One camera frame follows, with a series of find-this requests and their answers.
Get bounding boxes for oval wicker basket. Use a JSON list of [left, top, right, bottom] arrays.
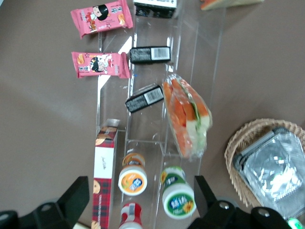
[[224, 118, 305, 208]]

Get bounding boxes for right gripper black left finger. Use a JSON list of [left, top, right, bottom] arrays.
[[0, 176, 90, 229]]

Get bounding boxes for red label yogurt bottle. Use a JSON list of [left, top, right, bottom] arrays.
[[118, 202, 143, 229]]

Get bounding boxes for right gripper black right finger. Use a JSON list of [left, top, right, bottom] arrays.
[[188, 176, 293, 229]]

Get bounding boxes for red plaid cookie box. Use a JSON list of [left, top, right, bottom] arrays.
[[91, 118, 121, 229]]

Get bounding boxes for pink cartoon snack packet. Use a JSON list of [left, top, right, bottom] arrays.
[[71, 51, 131, 79], [70, 0, 134, 40]]

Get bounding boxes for silver foil container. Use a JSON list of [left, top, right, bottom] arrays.
[[233, 127, 305, 219]]

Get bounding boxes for triangle sandwich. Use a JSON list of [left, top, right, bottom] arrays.
[[200, 0, 265, 11], [162, 73, 213, 158]]

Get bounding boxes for small black snack box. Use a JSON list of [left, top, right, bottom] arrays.
[[125, 84, 165, 114], [129, 46, 172, 64], [132, 0, 178, 19]]

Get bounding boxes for clear acrylic stepped shelf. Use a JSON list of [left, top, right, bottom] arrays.
[[95, 0, 226, 229]]

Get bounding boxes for orange label yogurt bottle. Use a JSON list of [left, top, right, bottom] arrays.
[[118, 152, 148, 197]]

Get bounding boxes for green label yogurt bottle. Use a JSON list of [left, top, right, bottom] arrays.
[[161, 166, 197, 220]]

